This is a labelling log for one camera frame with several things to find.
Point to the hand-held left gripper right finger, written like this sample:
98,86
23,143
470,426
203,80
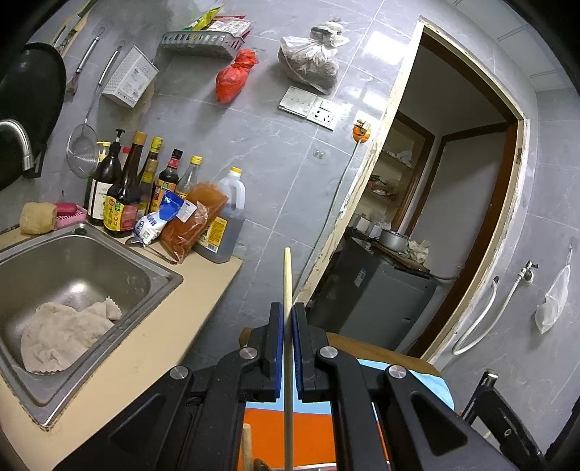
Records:
297,353

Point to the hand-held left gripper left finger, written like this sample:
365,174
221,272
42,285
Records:
277,353

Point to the orange cloth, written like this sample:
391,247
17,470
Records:
312,434

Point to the grey cabinet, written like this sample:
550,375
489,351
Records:
371,290

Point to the beige kitchen counter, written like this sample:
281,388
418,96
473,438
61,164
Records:
181,317

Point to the metal pot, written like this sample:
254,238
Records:
393,240

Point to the large cooking oil jug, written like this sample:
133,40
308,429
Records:
226,213

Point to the chili powder bag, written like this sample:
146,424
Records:
195,222

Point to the crumpled white paper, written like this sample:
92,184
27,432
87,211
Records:
419,251

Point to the blue white salt bag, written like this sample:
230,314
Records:
156,224

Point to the metal spoon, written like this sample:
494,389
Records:
136,241

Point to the clear bottle yellow cap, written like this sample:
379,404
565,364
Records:
190,176

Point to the dark bottle red cap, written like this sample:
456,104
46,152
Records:
168,179

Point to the steel sink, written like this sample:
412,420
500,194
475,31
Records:
90,262

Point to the soy sauce bottle red label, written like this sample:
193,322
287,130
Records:
120,213

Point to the beige dishcloth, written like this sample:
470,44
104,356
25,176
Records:
59,335

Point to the tall bottle yellow cap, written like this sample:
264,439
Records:
152,167

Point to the water tap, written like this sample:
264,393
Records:
528,271

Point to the pink soap dish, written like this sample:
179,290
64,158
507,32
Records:
70,220

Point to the hanging clear plastic bag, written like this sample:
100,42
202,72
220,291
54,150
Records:
550,308

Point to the loofah sponge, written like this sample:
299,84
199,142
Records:
38,218

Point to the red plastic bag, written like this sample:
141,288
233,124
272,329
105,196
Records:
231,79

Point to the metal mesh strainer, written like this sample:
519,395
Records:
82,151

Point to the clear bag of dried goods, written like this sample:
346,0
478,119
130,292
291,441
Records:
312,63

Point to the white perforated box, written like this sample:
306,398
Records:
131,77

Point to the steel faucet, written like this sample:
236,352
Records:
25,145

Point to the red white packet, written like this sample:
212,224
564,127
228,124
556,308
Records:
233,26

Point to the yellow snack packet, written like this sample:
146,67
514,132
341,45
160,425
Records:
208,18

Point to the black wok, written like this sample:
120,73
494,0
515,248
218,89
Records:
31,90

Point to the orange wall plug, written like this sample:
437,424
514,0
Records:
361,132

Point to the wooden door frame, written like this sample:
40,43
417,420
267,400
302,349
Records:
498,226

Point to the wall socket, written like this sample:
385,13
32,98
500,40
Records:
322,114

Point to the wall switch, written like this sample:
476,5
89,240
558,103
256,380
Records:
297,99

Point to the grey wall basket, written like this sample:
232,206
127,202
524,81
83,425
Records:
199,43

